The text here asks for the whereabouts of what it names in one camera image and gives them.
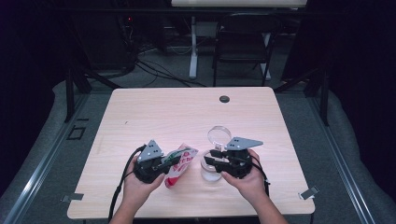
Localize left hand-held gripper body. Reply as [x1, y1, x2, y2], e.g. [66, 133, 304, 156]
[133, 139, 171, 184]

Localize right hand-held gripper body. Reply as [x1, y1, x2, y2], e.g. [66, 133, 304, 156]
[217, 136, 264, 180]

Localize clear jar with beige rim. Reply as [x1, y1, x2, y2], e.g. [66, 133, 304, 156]
[200, 148, 224, 183]

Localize pink white plastic bag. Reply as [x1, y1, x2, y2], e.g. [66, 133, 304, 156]
[163, 143, 199, 189]

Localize clear round hinged lid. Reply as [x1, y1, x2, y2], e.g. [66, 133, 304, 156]
[206, 125, 233, 152]

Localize person's left hand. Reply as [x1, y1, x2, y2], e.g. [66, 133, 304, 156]
[121, 155, 166, 205]

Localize person's right hand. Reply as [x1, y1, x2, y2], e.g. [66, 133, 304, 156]
[220, 148, 270, 203]

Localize grey tape piece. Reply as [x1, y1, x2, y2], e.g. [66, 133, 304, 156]
[299, 186, 320, 201]
[61, 192, 85, 203]

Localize white table leg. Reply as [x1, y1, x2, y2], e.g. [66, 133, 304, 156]
[261, 32, 272, 81]
[189, 16, 199, 79]

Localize black metal stand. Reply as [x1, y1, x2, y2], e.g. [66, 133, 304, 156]
[274, 62, 331, 127]
[64, 62, 123, 123]

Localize black folding chair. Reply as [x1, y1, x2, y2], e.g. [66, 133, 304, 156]
[212, 12, 283, 88]

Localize right hand-held gripper black cable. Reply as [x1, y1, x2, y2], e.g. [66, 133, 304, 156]
[250, 155, 272, 198]

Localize black floor cables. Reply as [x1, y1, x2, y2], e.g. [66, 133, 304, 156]
[134, 59, 207, 89]

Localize metal floor rail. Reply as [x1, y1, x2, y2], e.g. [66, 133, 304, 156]
[2, 92, 90, 224]
[306, 92, 377, 224]

